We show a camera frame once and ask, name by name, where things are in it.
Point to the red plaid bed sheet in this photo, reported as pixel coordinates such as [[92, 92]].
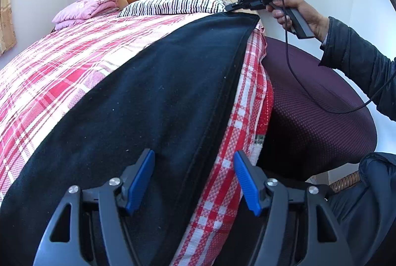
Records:
[[62, 68]]

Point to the pink folded quilt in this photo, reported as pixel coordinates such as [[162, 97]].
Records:
[[83, 10]]

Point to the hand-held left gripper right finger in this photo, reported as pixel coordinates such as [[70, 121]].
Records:
[[246, 182]]

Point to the person's right hand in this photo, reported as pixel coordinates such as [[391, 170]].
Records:
[[309, 15]]

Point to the black pants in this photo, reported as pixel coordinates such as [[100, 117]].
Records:
[[139, 92]]

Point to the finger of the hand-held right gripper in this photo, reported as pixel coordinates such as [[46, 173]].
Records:
[[236, 7]]

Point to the person's right forearm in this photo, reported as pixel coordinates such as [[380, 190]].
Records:
[[355, 61]]

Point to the person's dark clothed body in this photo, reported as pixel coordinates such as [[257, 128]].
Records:
[[371, 207]]

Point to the maroon mesh chair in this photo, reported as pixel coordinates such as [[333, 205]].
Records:
[[309, 117]]

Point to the beige floral curtain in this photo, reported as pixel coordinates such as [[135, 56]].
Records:
[[7, 21]]

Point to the striped pillow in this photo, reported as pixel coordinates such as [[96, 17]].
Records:
[[173, 4]]

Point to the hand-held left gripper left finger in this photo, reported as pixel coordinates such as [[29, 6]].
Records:
[[140, 182]]

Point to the wicker chair frame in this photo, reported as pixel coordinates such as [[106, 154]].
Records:
[[346, 182]]

